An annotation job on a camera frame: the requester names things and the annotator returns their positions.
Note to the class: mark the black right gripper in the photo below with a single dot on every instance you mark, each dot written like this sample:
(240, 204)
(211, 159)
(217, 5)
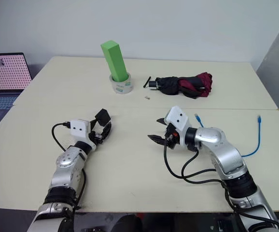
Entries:
(171, 139)

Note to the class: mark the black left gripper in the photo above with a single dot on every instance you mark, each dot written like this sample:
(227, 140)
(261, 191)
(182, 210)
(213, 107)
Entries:
(98, 138)

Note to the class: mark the small black box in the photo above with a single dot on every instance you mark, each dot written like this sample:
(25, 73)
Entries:
(103, 117)

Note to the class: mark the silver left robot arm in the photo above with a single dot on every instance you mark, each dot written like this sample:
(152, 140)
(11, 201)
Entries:
(67, 159)

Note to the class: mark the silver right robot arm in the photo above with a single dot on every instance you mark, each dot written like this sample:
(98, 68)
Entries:
(228, 154)

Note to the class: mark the clear tape roll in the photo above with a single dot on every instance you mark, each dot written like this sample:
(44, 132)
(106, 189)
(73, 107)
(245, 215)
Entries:
(121, 87)

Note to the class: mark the folded black red umbrella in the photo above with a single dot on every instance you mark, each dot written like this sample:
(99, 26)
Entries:
(178, 84)

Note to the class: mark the green foam block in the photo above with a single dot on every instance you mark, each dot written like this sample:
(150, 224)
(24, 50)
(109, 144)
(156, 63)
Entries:
(114, 60)

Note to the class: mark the open laptop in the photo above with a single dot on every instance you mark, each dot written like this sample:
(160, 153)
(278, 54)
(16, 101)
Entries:
(4, 72)

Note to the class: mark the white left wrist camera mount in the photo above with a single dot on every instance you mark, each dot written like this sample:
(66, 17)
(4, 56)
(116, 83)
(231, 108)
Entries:
(79, 129)

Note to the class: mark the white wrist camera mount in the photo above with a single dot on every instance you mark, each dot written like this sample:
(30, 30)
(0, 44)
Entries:
(178, 118)
(79, 129)

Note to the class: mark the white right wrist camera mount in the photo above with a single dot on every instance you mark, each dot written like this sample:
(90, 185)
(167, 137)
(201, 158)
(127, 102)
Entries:
(178, 118)

